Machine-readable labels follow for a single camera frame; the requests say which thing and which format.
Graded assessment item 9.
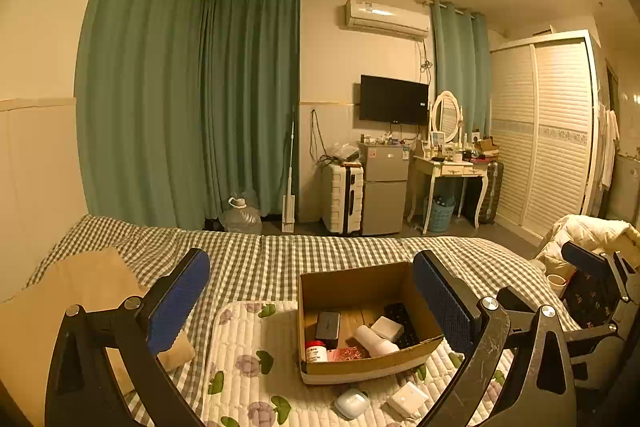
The black remote control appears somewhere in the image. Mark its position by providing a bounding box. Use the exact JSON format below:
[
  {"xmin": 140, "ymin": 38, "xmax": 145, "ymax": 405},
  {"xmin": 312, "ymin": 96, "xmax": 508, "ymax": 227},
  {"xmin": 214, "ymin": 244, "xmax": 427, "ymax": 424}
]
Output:
[{"xmin": 384, "ymin": 303, "xmax": 420, "ymax": 349}]

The white plug charger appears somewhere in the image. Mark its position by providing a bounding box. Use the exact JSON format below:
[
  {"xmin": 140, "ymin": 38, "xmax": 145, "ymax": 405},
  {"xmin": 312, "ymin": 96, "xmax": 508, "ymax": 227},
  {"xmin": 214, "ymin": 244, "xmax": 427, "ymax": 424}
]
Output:
[{"xmin": 371, "ymin": 317, "xmax": 405, "ymax": 343}]

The white plastic bottle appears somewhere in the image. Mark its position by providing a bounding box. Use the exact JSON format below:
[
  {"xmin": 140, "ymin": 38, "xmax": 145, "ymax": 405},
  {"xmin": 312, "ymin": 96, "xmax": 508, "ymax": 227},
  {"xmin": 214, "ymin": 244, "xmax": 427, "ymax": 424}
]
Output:
[{"xmin": 354, "ymin": 325, "xmax": 399, "ymax": 357}]

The dark grey UGREEN charger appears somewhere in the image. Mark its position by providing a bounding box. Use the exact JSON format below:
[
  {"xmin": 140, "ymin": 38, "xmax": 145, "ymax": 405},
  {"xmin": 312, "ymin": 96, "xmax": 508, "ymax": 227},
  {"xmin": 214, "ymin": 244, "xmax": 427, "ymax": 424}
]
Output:
[{"xmin": 314, "ymin": 311, "xmax": 341, "ymax": 350}]

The white bottle red cap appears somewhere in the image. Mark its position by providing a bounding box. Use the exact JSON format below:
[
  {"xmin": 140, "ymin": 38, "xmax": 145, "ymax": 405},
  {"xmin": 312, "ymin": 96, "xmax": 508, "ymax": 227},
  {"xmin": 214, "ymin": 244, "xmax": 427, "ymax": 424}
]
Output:
[{"xmin": 305, "ymin": 340, "xmax": 329, "ymax": 363}]

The white puffy jacket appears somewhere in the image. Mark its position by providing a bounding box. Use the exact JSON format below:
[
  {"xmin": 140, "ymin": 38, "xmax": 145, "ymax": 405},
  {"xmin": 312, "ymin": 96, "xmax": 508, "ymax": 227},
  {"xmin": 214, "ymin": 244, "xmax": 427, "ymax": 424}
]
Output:
[{"xmin": 535, "ymin": 215, "xmax": 640, "ymax": 280}]

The tan pillow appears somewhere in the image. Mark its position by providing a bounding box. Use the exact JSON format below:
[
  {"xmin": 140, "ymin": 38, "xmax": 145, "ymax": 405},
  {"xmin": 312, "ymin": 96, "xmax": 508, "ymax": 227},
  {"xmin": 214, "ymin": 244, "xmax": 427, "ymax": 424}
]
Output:
[{"xmin": 1, "ymin": 248, "xmax": 193, "ymax": 426}]

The white square charger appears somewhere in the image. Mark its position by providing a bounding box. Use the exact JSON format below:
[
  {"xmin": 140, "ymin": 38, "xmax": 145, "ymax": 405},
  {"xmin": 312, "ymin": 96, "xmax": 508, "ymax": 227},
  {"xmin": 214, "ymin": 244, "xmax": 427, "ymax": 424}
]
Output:
[{"xmin": 386, "ymin": 381, "xmax": 427, "ymax": 418}]

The brown cardboard box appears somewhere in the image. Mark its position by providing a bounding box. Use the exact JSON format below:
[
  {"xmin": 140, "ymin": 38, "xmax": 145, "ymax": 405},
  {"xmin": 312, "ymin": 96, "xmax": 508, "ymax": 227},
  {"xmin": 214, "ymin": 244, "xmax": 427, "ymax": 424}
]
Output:
[{"xmin": 297, "ymin": 261, "xmax": 444, "ymax": 386}]

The blue laundry basket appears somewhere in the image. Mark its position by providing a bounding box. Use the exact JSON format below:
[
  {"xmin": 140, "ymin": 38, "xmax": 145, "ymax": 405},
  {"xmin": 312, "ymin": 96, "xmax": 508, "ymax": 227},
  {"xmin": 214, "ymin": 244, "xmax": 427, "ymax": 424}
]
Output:
[{"xmin": 425, "ymin": 195, "xmax": 456, "ymax": 233}]

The light blue earbuds case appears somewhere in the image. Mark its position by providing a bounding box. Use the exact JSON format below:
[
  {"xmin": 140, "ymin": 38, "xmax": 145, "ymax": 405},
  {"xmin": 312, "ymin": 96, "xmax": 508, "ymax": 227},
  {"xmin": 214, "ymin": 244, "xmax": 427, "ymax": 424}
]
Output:
[{"xmin": 333, "ymin": 388, "xmax": 370, "ymax": 421}]

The white dressing table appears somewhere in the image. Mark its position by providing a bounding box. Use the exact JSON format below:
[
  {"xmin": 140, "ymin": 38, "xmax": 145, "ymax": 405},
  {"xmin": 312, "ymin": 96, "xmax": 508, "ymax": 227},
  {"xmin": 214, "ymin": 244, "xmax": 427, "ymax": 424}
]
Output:
[{"xmin": 408, "ymin": 155, "xmax": 489, "ymax": 235}]

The floral white quilt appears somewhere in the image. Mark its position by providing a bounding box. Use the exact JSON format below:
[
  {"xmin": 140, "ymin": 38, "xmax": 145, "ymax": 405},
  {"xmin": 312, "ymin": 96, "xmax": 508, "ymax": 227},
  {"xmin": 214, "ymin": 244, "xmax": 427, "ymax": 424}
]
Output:
[{"xmin": 202, "ymin": 301, "xmax": 464, "ymax": 426}]

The silver mini fridge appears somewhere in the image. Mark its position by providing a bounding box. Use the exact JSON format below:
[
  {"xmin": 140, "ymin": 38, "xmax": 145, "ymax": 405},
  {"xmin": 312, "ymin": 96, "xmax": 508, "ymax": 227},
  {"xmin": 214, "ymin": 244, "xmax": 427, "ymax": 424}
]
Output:
[{"xmin": 360, "ymin": 143, "xmax": 409, "ymax": 236}]

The white suitcase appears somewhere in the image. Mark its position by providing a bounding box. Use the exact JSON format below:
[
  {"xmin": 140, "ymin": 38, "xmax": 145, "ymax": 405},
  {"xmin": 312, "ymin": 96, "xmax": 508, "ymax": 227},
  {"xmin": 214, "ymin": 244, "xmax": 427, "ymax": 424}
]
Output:
[{"xmin": 321, "ymin": 162, "xmax": 364, "ymax": 235}]

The grey checkered bed sheet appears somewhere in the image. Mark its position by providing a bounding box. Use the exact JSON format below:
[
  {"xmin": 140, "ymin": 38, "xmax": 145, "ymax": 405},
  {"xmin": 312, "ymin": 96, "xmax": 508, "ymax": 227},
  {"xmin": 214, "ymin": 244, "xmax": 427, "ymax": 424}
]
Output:
[{"xmin": 27, "ymin": 215, "xmax": 578, "ymax": 414}]

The white oval vanity mirror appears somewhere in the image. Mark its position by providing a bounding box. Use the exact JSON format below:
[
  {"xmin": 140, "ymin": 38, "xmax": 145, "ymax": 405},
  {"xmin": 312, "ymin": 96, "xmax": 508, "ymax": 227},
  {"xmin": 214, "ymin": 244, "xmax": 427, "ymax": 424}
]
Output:
[{"xmin": 430, "ymin": 90, "xmax": 463, "ymax": 146}]

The white flat mop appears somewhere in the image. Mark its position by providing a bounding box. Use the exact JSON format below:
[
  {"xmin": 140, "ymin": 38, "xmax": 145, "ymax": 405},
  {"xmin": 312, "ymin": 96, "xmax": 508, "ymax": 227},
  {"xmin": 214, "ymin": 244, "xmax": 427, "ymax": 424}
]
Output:
[{"xmin": 281, "ymin": 119, "xmax": 295, "ymax": 234}]

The white sliding wardrobe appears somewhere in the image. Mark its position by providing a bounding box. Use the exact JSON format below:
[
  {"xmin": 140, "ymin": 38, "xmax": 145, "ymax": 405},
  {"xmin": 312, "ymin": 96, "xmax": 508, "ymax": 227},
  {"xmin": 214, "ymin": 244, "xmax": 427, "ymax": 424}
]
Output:
[{"xmin": 490, "ymin": 29, "xmax": 602, "ymax": 244}]

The clear water jug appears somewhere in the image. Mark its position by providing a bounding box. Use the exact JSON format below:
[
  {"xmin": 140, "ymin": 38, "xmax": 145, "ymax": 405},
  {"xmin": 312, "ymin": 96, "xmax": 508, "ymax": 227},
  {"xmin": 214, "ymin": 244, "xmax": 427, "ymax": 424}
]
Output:
[{"xmin": 220, "ymin": 196, "xmax": 262, "ymax": 234}]

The green curtain right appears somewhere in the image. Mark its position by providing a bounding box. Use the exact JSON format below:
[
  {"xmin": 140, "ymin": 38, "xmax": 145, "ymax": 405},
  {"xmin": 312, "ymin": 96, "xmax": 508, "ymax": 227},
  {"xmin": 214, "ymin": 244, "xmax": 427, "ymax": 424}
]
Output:
[{"xmin": 431, "ymin": 0, "xmax": 492, "ymax": 136}]

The green curtain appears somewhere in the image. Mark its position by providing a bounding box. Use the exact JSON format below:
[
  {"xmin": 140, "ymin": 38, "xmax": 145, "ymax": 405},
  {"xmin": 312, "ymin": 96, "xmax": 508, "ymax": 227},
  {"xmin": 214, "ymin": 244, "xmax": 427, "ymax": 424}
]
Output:
[
  {"xmin": 431, "ymin": 0, "xmax": 492, "ymax": 136},
  {"xmin": 75, "ymin": 0, "xmax": 300, "ymax": 230}
]

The green curtain left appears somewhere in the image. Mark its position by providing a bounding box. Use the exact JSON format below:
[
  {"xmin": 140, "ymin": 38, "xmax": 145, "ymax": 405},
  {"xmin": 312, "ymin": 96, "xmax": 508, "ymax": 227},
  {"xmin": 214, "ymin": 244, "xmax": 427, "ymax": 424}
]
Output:
[{"xmin": 75, "ymin": 0, "xmax": 300, "ymax": 230}]

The white air conditioner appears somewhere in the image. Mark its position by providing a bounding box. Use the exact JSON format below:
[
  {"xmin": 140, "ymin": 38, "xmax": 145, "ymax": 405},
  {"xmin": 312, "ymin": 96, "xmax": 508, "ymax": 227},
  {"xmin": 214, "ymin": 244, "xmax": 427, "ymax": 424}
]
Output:
[{"xmin": 344, "ymin": 0, "xmax": 431, "ymax": 40}]

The black wall television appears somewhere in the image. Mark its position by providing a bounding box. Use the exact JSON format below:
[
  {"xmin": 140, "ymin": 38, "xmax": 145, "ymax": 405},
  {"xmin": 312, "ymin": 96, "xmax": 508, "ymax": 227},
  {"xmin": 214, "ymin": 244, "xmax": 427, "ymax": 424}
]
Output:
[{"xmin": 359, "ymin": 75, "xmax": 428, "ymax": 126}]

